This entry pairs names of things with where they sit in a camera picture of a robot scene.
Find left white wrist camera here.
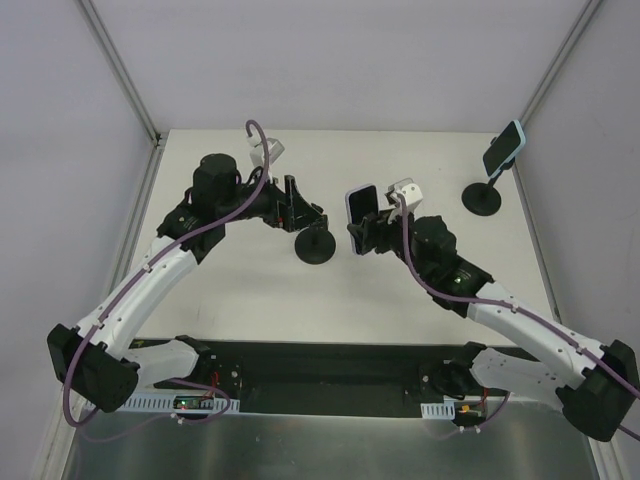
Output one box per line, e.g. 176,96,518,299
247,136,285,167

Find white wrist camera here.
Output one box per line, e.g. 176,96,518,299
247,136,285,167
385,178,424,221

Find right white cable duct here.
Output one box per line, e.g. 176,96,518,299
420,402,456,421

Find left aluminium frame post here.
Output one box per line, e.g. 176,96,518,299
75,0,162,146

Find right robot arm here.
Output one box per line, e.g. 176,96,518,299
347,207,639,442

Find right aluminium frame post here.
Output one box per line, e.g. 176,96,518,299
504,0,604,149

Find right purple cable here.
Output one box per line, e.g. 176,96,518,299
397,192,640,441

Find left white cable duct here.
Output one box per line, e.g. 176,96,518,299
118,393,240,415

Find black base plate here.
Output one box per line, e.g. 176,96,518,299
152,339,511,419

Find phone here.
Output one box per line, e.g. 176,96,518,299
482,119,526,179
345,184,379,255

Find white cable duct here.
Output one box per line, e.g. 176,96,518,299
420,402,456,421
118,393,240,415

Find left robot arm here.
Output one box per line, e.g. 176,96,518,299
47,154,336,415

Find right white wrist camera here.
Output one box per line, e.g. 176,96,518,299
385,178,424,221

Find aluminium frame post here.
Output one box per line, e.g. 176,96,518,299
504,0,604,149
75,0,162,146

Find black phone stand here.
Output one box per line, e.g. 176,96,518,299
294,225,336,265
461,166,503,217

